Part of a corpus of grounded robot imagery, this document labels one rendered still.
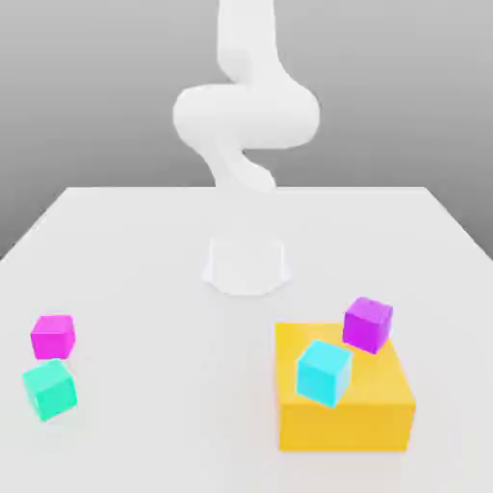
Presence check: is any small purple cube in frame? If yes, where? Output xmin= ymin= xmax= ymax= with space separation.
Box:
xmin=341 ymin=296 xmax=395 ymax=356

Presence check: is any small cyan cube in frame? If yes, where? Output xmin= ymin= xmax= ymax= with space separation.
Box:
xmin=295 ymin=338 xmax=354 ymax=410

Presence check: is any small magenta cube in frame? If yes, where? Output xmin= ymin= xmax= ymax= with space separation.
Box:
xmin=29 ymin=314 xmax=76 ymax=361

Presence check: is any small green cube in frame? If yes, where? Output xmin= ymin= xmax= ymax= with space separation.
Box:
xmin=21 ymin=358 xmax=79 ymax=423

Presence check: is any large yellow box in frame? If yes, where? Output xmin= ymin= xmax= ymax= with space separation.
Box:
xmin=273 ymin=322 xmax=418 ymax=453

